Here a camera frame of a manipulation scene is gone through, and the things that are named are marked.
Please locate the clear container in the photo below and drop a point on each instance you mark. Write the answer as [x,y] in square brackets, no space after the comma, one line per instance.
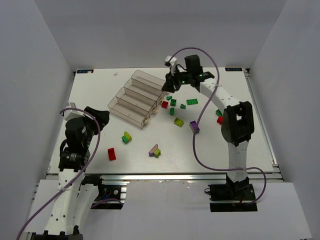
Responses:
[129,112]
[150,80]
[122,94]
[142,95]

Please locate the red lego brick front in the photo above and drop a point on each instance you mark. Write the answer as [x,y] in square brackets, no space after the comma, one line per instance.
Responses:
[111,154]

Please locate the blue label corner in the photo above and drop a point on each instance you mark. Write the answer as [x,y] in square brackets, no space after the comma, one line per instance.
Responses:
[84,71]
[233,69]

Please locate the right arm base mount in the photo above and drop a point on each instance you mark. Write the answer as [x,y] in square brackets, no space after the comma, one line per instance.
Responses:
[222,200]

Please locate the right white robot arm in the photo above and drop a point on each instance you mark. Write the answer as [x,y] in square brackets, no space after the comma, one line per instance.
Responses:
[237,124]

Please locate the green lego with number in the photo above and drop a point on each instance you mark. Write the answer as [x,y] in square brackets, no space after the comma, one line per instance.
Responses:
[172,111]

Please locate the blue label left corner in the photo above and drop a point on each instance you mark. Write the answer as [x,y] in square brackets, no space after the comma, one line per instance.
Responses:
[84,71]

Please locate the lime square lego brick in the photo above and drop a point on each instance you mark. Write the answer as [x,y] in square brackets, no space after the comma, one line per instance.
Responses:
[178,122]

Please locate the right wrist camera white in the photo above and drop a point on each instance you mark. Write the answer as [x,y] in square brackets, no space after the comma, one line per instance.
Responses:
[171,62]

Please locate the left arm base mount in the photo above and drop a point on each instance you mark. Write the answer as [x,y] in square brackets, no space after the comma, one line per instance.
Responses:
[108,196]

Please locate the green lego brick right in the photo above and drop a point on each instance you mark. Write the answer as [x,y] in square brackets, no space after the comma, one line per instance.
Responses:
[218,113]

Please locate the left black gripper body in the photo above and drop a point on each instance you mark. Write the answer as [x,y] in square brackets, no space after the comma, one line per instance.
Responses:
[93,119]

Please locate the green and lime lego stack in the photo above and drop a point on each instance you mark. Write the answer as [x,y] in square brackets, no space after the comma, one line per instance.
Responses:
[126,138]

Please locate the green curved lego piece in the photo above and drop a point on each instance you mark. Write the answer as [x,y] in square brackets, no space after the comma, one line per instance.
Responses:
[183,106]

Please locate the red large lego brick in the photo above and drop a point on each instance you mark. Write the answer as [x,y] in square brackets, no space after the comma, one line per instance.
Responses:
[220,120]

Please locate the red square lego brick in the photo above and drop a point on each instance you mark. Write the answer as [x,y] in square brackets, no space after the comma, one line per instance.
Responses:
[164,104]

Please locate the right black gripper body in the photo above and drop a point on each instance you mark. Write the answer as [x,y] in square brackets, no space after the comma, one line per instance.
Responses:
[172,81]

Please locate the blue label right corner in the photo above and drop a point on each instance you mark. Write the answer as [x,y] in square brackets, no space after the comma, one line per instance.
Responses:
[233,69]

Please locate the green square lego upside-down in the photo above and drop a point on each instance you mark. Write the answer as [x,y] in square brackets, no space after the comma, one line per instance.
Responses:
[173,102]

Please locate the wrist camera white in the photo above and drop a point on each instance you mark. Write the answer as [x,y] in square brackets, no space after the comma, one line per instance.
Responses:
[171,62]
[71,114]

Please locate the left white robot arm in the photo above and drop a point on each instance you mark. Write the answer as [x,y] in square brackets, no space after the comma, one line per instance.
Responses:
[75,191]

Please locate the green long lego brick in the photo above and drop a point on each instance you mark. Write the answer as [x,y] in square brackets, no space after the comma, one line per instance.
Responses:
[193,101]

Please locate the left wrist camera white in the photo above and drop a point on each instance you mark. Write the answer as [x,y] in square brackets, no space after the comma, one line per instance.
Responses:
[71,114]

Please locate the purple and lime lego stack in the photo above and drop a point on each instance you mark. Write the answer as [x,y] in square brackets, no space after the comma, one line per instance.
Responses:
[155,151]

